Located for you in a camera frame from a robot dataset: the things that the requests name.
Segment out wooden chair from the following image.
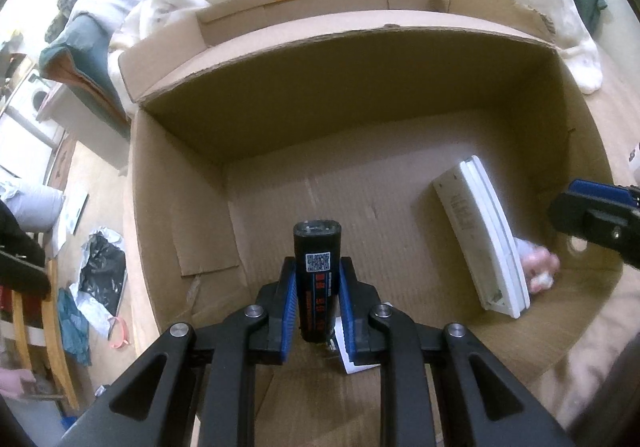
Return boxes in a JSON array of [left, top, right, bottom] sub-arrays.
[[10, 259, 83, 410]]

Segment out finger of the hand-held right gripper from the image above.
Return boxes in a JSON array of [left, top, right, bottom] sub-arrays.
[[567, 178, 640, 208], [546, 191, 640, 272]]

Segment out white nightstand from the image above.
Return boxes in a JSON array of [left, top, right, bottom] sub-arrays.
[[37, 83, 128, 142]]

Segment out grey white bag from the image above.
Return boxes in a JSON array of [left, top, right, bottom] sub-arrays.
[[0, 177, 66, 233]]

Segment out brown door rug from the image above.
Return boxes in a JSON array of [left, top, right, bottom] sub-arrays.
[[47, 134, 78, 190]]

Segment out pink ring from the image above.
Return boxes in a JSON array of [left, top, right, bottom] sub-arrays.
[[107, 316, 131, 349]]

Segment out cardboard box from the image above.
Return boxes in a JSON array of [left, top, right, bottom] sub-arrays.
[[117, 0, 626, 447]]

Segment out dark green cushion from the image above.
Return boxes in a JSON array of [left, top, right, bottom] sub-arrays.
[[572, 0, 608, 25]]

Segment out papers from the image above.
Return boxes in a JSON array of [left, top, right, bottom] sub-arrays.
[[52, 192, 90, 258]]

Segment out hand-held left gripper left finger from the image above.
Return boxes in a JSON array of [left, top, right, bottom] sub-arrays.
[[60, 257, 301, 447]]

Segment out white paper tag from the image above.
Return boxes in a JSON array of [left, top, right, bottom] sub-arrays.
[[332, 317, 383, 375]]

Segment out white washing machine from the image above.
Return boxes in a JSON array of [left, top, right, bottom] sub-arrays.
[[2, 72, 66, 148]]

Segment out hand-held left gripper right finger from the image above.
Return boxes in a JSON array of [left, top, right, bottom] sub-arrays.
[[337, 258, 581, 447]]

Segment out long white remote control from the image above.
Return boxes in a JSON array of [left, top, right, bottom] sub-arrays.
[[432, 155, 531, 319]]

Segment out black plastic bag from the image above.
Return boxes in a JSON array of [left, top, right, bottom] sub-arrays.
[[67, 227, 128, 338]]

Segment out black labelled tube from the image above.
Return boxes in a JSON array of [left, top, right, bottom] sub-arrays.
[[291, 219, 343, 344]]

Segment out black jacket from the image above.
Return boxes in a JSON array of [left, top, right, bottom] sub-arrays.
[[0, 199, 51, 298]]

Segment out teal bed frame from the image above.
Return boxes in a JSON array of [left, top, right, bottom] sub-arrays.
[[39, 14, 132, 140]]

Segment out teal cloth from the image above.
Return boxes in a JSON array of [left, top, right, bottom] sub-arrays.
[[57, 287, 93, 367]]

